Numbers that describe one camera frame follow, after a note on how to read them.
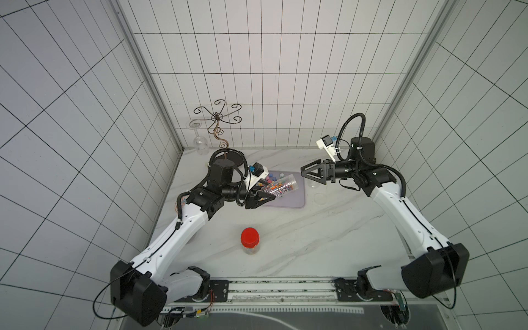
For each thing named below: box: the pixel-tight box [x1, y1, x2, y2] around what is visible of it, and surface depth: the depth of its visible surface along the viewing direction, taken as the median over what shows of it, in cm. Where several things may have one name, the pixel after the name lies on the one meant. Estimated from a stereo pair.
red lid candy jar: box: [240, 226, 260, 256], surface depth 76 cm
